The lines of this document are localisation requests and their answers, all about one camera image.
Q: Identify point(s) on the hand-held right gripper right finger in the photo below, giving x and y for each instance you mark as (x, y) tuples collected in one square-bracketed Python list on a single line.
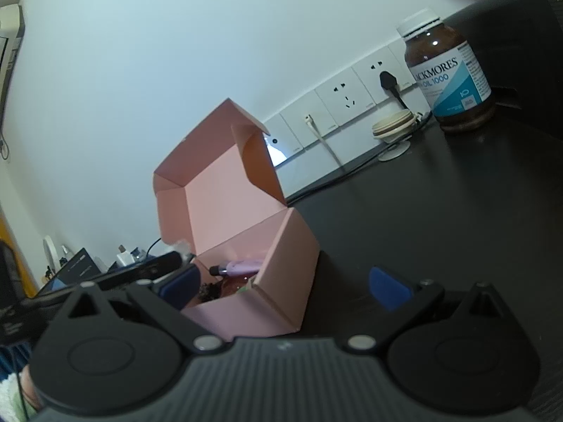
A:
[(387, 288)]

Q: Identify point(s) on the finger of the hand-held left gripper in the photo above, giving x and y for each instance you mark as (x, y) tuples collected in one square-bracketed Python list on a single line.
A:
[(162, 263)]

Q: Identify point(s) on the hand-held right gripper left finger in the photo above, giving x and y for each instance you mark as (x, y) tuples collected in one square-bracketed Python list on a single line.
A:
[(182, 285)]

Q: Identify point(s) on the lilac tube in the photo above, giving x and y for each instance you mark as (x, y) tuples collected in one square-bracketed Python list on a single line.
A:
[(242, 267)]

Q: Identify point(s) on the pink cardboard box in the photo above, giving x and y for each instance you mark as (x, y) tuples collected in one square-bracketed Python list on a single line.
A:
[(286, 272)]

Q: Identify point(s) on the black desktop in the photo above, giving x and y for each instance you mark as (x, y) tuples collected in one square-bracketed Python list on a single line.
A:
[(418, 211)]

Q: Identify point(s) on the black plug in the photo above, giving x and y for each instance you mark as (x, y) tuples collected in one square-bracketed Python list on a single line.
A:
[(389, 81)]

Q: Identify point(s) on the brown supplement bottle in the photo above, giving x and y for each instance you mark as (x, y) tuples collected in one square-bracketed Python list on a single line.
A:
[(448, 88)]

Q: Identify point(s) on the black box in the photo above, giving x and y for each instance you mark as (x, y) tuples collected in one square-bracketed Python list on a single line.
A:
[(519, 44)]

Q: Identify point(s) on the white wall socket strip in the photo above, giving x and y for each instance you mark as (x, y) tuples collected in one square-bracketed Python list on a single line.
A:
[(338, 101)]

